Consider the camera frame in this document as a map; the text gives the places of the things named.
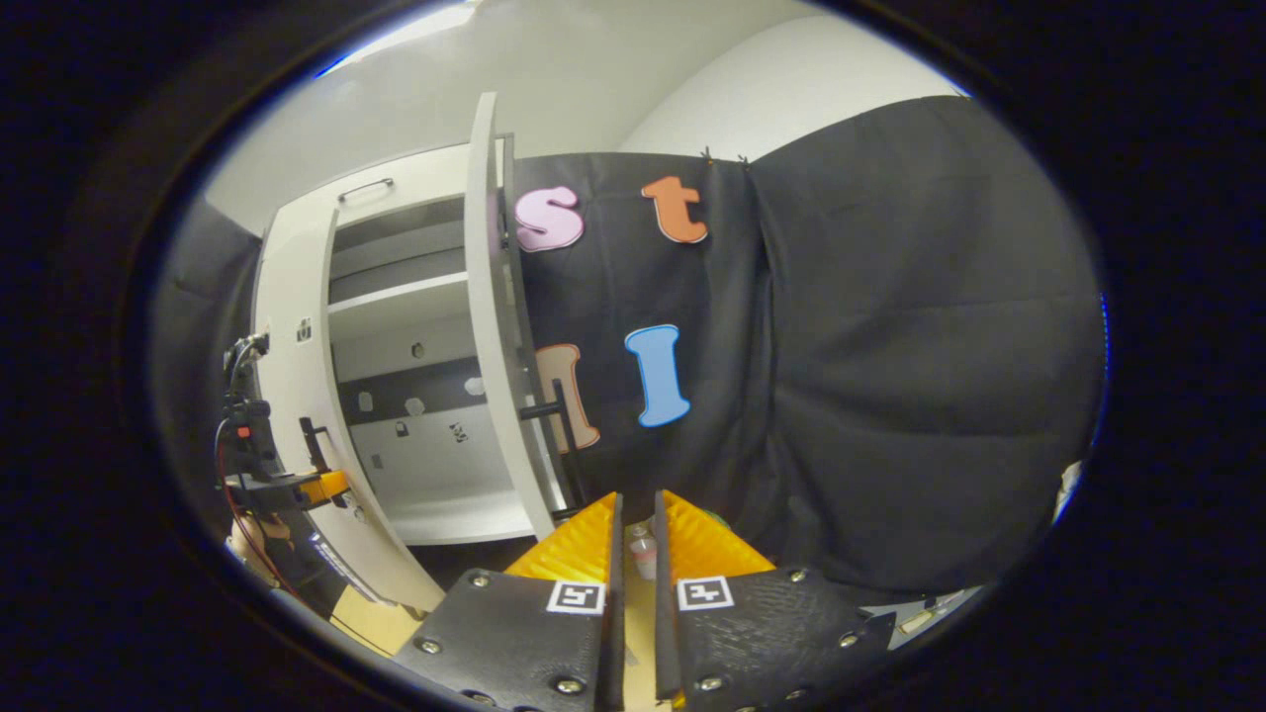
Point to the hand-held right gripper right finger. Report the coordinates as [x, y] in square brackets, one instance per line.
[665, 643]

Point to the white cabinet top flap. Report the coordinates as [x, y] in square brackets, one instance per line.
[425, 178]

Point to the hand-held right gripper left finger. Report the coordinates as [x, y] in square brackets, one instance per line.
[613, 643]

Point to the white cabinet bottom board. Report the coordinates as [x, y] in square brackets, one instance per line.
[465, 519]

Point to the small black cloth clips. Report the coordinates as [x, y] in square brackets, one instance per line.
[722, 155]

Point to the small clear bottle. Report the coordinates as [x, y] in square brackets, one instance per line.
[644, 554]

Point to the white short cabinet shelf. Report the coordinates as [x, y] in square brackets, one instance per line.
[396, 252]

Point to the white cabinet door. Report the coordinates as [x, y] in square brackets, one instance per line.
[490, 297]
[307, 396]

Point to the white wide cabinet shelf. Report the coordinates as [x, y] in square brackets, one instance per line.
[396, 295]

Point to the white double-door shoe cabinet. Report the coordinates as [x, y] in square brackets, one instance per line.
[297, 277]

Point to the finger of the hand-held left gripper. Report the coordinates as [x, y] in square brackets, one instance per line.
[324, 486]

